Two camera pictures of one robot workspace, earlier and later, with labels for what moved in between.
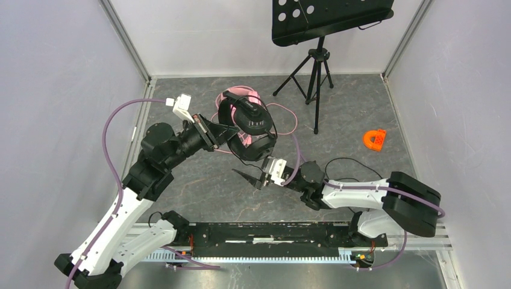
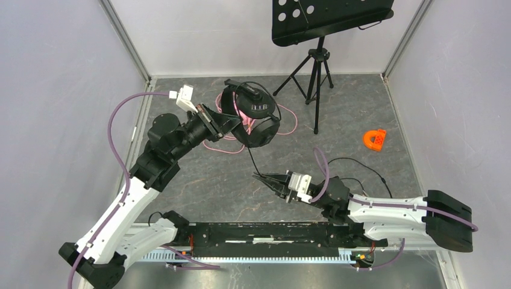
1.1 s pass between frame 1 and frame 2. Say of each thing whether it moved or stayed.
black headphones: moved
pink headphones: moved
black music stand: stayed
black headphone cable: moved
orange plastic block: stayed
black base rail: stayed
